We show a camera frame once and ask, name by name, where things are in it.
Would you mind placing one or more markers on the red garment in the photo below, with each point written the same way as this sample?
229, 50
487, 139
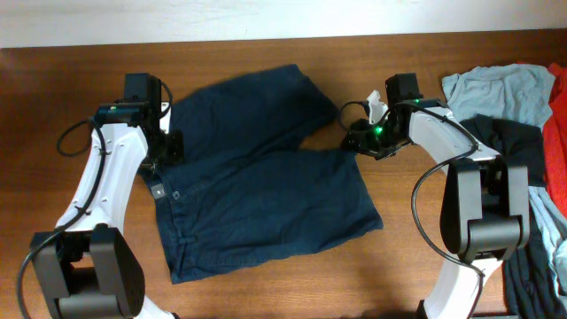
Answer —
554, 138

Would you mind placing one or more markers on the light grey t-shirt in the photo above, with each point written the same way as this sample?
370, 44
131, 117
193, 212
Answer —
517, 92

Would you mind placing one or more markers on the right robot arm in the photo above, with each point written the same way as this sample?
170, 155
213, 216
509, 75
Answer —
484, 215

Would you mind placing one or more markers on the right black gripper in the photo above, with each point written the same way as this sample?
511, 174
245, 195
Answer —
361, 141

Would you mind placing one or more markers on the navy blue shorts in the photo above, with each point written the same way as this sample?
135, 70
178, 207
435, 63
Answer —
247, 192

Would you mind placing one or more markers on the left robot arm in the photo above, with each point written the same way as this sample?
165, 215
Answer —
84, 266

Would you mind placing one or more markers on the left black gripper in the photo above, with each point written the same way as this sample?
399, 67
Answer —
175, 152

